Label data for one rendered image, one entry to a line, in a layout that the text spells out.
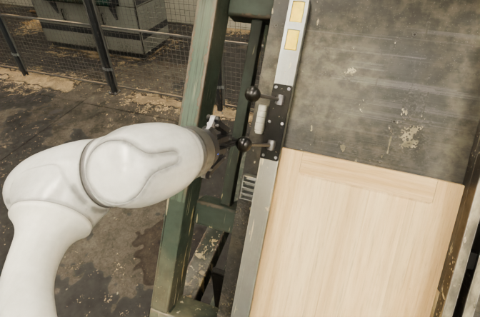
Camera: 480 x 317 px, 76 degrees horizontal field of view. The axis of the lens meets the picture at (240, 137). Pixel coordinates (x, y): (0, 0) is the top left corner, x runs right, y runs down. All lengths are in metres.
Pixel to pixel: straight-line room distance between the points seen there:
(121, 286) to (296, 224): 1.55
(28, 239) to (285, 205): 0.61
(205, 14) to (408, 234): 0.77
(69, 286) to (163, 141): 2.04
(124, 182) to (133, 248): 2.01
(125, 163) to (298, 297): 0.73
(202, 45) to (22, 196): 0.59
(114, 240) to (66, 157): 2.00
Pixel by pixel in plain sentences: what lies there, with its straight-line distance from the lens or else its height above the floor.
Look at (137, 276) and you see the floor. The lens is 2.24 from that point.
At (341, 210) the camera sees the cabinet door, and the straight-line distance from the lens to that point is 0.87.
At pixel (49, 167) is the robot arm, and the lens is 0.47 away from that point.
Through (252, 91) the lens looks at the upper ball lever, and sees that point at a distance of 0.71.
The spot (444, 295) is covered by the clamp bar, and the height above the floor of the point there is 1.17.
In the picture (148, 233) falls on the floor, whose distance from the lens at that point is 2.40.
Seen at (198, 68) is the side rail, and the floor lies 1.53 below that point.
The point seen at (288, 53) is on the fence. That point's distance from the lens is 0.83.
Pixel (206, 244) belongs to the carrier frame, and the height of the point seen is 0.79.
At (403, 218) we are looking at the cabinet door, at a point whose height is 1.27.
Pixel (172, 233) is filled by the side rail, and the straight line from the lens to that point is 0.97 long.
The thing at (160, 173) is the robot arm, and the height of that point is 1.66.
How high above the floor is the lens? 1.90
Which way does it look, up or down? 38 degrees down
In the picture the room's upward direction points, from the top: straight up
